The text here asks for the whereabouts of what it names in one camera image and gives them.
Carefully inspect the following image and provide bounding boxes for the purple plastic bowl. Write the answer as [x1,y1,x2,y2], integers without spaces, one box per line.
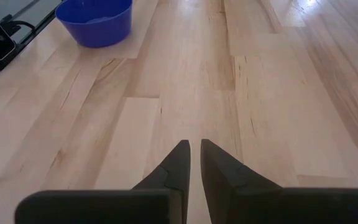
[55,0,134,49]

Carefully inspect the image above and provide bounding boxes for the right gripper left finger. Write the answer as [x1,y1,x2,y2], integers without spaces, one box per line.
[14,139,191,224]

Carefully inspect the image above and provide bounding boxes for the black table edge rail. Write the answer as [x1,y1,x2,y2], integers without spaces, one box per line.
[0,0,65,91]

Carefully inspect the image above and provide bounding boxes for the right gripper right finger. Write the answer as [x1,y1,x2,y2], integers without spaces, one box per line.
[200,138,358,224]

